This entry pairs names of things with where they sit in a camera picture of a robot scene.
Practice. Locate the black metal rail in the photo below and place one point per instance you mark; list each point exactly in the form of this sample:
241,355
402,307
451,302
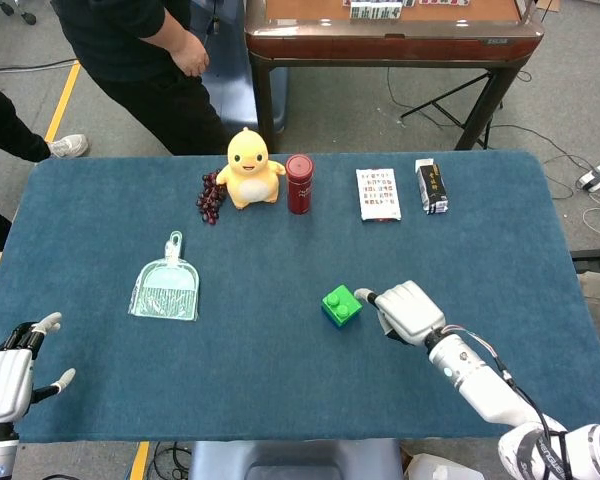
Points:
597,257

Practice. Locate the person in black trousers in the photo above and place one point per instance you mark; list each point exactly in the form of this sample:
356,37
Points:
0,125

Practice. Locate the red thermos bottle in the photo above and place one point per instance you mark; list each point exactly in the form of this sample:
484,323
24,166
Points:
299,187

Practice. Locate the grey-blue robot torso base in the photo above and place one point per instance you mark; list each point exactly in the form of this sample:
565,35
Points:
295,460

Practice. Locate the green packaged dustpan brush set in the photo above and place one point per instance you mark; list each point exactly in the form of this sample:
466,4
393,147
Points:
166,295

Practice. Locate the brown mahjong table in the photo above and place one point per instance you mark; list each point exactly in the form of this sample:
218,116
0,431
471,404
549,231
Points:
395,45

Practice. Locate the blue-grey mobile robot base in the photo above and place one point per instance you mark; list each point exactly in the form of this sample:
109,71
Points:
240,90

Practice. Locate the blue felt table cover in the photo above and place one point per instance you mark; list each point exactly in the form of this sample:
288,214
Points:
280,360

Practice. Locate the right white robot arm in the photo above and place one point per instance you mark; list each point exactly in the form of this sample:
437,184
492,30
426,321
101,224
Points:
480,380

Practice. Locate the green toy brick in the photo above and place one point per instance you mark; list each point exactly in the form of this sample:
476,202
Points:
341,302

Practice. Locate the black and white carton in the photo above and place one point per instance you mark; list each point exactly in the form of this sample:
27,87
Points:
431,187

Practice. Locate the yellow duck plush toy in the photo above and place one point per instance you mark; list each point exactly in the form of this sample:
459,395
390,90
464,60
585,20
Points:
250,175

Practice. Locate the row of mahjong tiles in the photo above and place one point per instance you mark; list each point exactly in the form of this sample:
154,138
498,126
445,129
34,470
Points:
375,12

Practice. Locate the person in black shirt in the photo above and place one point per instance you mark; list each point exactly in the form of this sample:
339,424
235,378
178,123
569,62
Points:
130,50

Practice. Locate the purple grape bunch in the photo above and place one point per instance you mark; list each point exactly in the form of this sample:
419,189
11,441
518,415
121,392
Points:
209,200

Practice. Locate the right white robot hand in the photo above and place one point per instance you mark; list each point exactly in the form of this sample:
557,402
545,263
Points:
410,310

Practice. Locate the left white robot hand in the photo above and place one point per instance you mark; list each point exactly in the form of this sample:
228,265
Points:
5,385

